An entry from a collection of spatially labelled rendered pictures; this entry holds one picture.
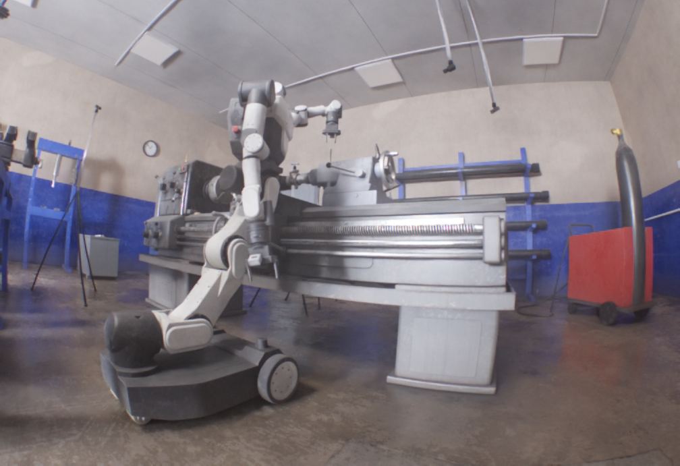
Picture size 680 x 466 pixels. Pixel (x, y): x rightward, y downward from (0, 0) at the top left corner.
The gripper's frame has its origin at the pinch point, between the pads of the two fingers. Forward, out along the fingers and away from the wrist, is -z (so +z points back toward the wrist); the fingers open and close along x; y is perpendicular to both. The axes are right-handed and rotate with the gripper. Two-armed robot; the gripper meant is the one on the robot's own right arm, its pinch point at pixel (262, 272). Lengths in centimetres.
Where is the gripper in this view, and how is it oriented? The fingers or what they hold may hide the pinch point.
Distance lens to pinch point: 110.8
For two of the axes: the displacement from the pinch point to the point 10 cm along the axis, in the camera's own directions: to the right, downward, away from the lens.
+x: 9.9, -1.5, 0.3
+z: -1.5, -9.8, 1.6
